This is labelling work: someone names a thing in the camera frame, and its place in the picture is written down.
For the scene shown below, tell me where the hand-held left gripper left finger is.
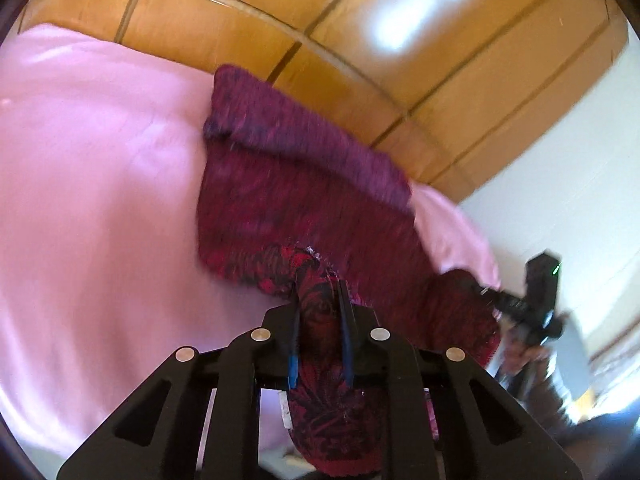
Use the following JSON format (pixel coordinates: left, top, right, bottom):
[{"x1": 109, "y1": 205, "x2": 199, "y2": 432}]
[{"x1": 56, "y1": 304, "x2": 301, "y2": 480}]

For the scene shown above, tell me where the wooden panelled headboard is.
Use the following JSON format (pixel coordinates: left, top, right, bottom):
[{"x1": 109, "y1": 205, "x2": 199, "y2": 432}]
[{"x1": 17, "y1": 0, "x2": 630, "y2": 206}]

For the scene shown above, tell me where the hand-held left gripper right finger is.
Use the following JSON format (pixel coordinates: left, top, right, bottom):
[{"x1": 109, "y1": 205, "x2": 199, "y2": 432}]
[{"x1": 337, "y1": 280, "x2": 584, "y2": 480}]

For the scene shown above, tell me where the pink blanket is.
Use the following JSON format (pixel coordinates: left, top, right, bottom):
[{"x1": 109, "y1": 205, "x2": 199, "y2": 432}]
[{"x1": 0, "y1": 22, "x2": 503, "y2": 466}]

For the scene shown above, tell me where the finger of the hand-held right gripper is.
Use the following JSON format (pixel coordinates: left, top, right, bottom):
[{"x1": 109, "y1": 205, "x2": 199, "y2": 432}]
[{"x1": 479, "y1": 286, "x2": 527, "y2": 317}]

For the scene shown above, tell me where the dark red knitted sweater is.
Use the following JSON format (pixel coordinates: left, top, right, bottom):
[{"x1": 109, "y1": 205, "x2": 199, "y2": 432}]
[{"x1": 196, "y1": 64, "x2": 502, "y2": 477}]

